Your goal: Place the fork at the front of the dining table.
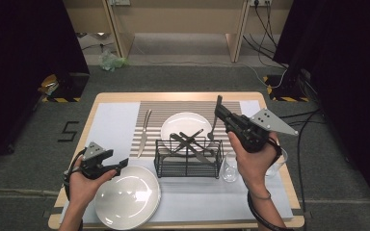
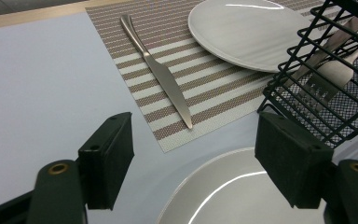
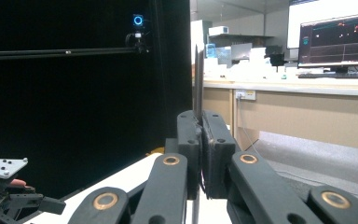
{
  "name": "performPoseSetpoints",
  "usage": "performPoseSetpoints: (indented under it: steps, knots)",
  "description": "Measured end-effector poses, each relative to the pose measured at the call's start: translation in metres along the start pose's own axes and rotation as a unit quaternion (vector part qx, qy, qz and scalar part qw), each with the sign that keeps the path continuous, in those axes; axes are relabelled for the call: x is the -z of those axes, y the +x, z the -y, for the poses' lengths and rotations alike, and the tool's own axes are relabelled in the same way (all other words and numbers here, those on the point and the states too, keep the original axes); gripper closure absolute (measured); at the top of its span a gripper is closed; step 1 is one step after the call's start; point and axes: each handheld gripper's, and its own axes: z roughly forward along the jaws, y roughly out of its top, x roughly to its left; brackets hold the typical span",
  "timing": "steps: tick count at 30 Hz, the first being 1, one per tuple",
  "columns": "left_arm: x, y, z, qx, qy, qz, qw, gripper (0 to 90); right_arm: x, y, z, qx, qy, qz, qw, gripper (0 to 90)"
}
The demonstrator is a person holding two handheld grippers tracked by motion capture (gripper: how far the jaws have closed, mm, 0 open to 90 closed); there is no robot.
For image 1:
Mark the clear drinking glass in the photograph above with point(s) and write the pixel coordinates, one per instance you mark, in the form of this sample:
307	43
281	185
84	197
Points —
229	170
282	160

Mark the person's right hand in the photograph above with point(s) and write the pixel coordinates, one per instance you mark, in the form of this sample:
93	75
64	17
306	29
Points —
257	170

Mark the person's left hand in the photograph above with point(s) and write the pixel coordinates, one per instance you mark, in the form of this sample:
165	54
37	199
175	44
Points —
83	191

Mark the black curtain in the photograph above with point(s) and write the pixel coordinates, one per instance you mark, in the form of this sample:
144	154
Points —
350	80
22	64

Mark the black stand base striped tape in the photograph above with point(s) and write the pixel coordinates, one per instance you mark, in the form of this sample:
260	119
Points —
72	88
285	91

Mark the thin wrist band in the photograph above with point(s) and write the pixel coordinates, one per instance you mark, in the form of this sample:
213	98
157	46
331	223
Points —
259	198

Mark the green plastic bag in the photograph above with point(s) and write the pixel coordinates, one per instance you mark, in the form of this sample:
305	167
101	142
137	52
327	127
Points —
112	61

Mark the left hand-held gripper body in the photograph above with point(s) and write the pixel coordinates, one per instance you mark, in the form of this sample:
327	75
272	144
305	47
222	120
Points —
93	166

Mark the white power strip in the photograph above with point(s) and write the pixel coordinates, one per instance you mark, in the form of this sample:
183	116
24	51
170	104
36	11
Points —
119	2

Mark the wall power outlet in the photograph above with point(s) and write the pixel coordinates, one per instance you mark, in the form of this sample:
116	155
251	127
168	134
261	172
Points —
260	2

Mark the white round plate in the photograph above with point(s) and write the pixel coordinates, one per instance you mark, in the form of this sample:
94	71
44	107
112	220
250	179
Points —
159	202
186	123
126	197

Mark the yellow object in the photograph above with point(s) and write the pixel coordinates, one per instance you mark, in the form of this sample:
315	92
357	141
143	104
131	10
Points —
48	85

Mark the light wooden desk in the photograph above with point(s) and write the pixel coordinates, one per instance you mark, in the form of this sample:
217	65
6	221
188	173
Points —
179	19

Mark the striped woven placemat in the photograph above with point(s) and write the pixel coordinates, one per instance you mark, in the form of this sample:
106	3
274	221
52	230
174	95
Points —
160	109

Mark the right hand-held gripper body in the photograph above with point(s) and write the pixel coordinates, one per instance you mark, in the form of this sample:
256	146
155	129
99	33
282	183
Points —
247	131

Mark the steel fork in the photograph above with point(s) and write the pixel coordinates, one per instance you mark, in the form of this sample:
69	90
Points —
198	133
210	136

